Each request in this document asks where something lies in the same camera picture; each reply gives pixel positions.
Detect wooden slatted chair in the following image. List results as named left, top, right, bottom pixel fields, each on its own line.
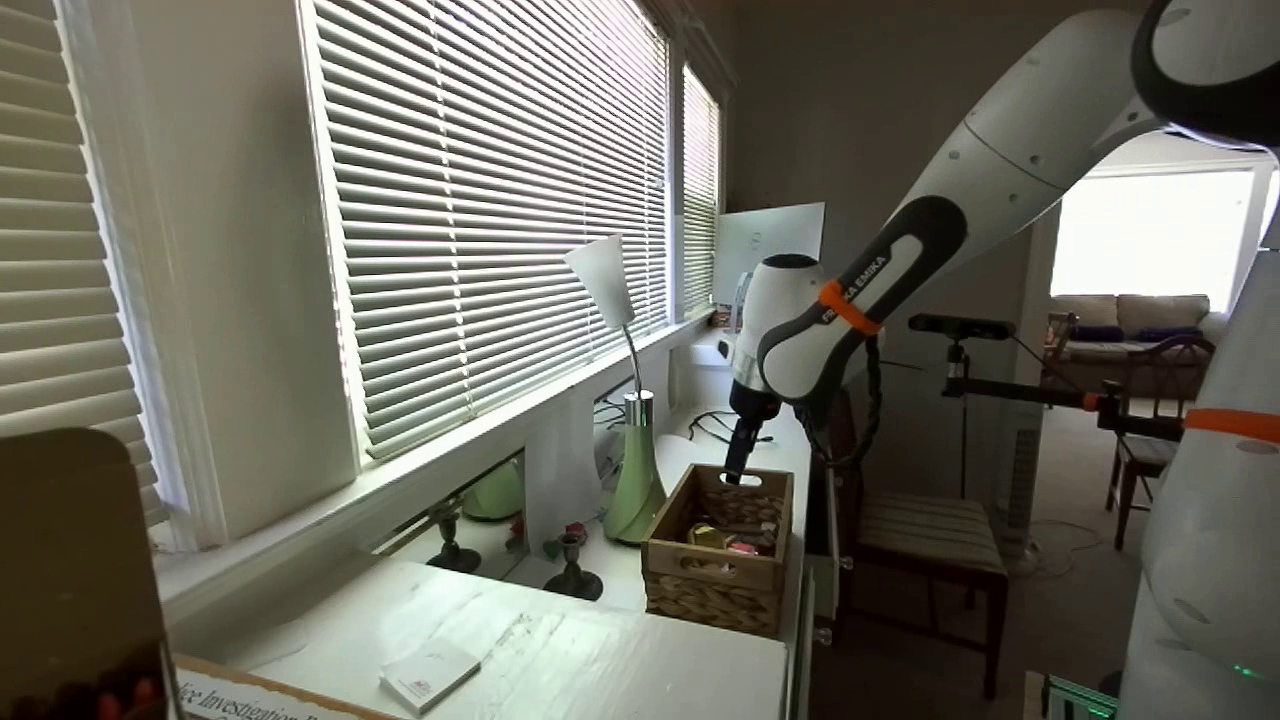
left=851, top=490, right=1012, bottom=703

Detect green lamp with white shade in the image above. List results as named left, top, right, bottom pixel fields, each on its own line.
left=567, top=235, right=671, bottom=550

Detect wide white window blinds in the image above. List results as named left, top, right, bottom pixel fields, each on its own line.
left=309, top=0, right=676, bottom=466

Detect background sofa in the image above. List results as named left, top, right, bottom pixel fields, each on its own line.
left=1044, top=292, right=1216, bottom=405

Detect small dark figurine stand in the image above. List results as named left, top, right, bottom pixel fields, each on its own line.
left=428, top=498, right=487, bottom=578
left=546, top=521, right=609, bottom=603

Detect white notepad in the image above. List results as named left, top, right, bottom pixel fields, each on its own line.
left=378, top=642, right=484, bottom=717

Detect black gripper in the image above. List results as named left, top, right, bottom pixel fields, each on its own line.
left=719, top=375, right=783, bottom=485

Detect green bowl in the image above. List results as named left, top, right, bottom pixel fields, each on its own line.
left=456, top=452, right=527, bottom=527

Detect labelled cardboard box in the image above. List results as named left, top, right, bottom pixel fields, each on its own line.
left=172, top=653, right=394, bottom=720

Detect narrow white window blinds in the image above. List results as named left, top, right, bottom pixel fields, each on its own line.
left=681, top=66, right=727, bottom=315

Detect black boom bar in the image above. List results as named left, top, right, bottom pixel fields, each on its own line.
left=940, top=375, right=1187, bottom=444

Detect black camera on tripod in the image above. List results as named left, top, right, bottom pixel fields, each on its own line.
left=909, top=313, right=1017, bottom=504

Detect white storage box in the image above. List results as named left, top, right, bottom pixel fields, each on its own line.
left=685, top=328, right=741, bottom=416

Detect black power cable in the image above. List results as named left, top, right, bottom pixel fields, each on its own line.
left=685, top=405, right=741, bottom=448

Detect white board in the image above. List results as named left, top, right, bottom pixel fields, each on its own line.
left=707, top=196, right=834, bottom=319

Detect bright background window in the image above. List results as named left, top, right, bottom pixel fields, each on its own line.
left=1047, top=166, right=1265, bottom=315

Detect green crate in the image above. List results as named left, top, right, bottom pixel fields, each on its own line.
left=1042, top=678, right=1119, bottom=720

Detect woven wicker basket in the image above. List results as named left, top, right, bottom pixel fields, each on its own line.
left=641, top=460, right=800, bottom=642

